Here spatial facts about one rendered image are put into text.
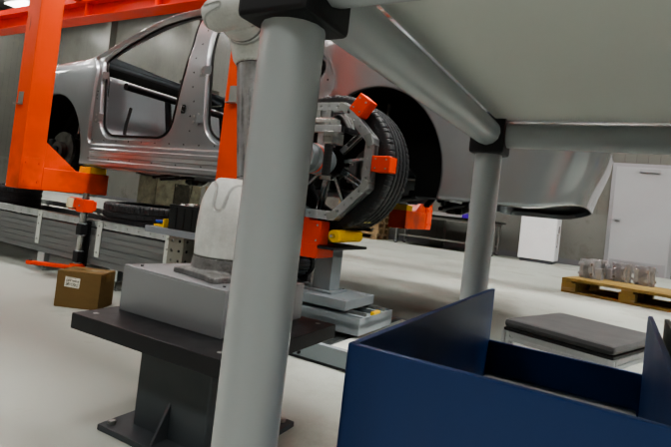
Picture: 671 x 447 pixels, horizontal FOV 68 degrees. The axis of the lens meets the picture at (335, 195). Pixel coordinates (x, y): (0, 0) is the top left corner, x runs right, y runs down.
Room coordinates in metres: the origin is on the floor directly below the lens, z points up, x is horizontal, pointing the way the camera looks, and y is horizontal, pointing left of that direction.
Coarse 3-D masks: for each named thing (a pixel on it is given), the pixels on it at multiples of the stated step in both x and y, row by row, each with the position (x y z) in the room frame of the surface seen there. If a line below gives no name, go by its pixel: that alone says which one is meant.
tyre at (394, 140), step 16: (336, 96) 2.39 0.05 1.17; (384, 128) 2.26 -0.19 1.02; (384, 144) 2.25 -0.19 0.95; (400, 144) 2.36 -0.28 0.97; (400, 160) 2.32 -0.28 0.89; (384, 176) 2.24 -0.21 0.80; (400, 176) 2.34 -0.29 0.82; (384, 192) 2.25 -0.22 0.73; (400, 192) 2.39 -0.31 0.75; (368, 208) 2.27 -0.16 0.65; (384, 208) 2.35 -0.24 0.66; (336, 224) 2.35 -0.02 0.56; (352, 224) 2.32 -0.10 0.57; (368, 224) 2.43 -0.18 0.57
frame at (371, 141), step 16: (336, 112) 2.33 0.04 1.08; (352, 112) 2.24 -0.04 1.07; (368, 128) 2.25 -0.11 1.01; (368, 144) 2.19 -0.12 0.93; (368, 160) 2.19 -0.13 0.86; (368, 176) 2.19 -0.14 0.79; (352, 192) 2.22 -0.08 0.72; (368, 192) 2.22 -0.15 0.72; (336, 208) 2.26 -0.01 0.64; (352, 208) 2.28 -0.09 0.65
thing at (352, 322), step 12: (312, 312) 2.31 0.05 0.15; (324, 312) 2.28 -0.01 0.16; (336, 312) 2.31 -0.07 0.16; (348, 312) 2.30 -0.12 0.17; (360, 312) 2.27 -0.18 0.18; (372, 312) 2.32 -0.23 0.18; (384, 312) 2.42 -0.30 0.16; (336, 324) 2.24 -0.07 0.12; (348, 324) 2.21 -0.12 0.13; (360, 324) 2.20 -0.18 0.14; (372, 324) 2.31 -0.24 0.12; (384, 324) 2.44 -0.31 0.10
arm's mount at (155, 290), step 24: (144, 264) 1.40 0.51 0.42; (168, 264) 1.47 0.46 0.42; (144, 288) 1.32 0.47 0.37; (168, 288) 1.28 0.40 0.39; (192, 288) 1.24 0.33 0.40; (216, 288) 1.21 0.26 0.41; (144, 312) 1.32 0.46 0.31; (168, 312) 1.28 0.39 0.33; (192, 312) 1.24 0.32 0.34; (216, 312) 1.20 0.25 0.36; (216, 336) 1.20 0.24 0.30
